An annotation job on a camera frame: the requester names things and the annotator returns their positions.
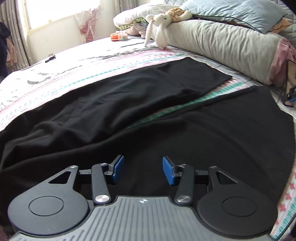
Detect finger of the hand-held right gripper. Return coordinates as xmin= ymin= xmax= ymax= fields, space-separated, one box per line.
xmin=284 ymin=85 xmax=296 ymax=107

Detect white patterned pillow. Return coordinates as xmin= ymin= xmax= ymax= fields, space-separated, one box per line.
xmin=113 ymin=3 xmax=171 ymax=32

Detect window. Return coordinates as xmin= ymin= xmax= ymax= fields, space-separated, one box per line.
xmin=23 ymin=0 xmax=167 ymax=30

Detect black pants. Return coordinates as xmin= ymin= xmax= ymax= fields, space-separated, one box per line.
xmin=0 ymin=57 xmax=295 ymax=232

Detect rolled grey and pink blanket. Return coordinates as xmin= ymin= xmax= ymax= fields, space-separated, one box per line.
xmin=165 ymin=19 xmax=296 ymax=87

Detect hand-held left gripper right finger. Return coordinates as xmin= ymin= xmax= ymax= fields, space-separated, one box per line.
xmin=162 ymin=156 xmax=240 ymax=206

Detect pink patterned hanging cloth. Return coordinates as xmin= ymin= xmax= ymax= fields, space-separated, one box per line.
xmin=74 ymin=6 xmax=102 ymax=43

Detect orange cushion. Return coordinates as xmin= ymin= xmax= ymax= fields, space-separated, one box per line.
xmin=272 ymin=17 xmax=291 ymax=33

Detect grey patterned curtain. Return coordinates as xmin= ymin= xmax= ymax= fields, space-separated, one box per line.
xmin=0 ymin=0 xmax=33 ymax=70

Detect blue quilted pillow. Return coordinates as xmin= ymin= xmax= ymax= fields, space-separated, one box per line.
xmin=179 ymin=0 xmax=289 ymax=35

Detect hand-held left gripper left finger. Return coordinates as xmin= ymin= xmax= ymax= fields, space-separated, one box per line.
xmin=47 ymin=155 xmax=125 ymax=205

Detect orange packet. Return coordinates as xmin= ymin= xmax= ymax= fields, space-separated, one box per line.
xmin=110 ymin=32 xmax=128 ymax=42

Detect dark hanging clothing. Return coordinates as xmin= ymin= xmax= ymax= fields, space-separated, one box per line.
xmin=0 ymin=22 xmax=11 ymax=78

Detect patterned knit blanket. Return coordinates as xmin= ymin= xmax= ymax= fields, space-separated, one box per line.
xmin=0 ymin=50 xmax=296 ymax=241

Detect white plush rabbit toy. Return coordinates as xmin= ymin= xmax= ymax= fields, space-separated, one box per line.
xmin=144 ymin=8 xmax=193 ymax=49

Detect pink cushion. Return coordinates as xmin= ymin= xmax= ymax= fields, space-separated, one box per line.
xmin=126 ymin=23 xmax=148 ymax=39

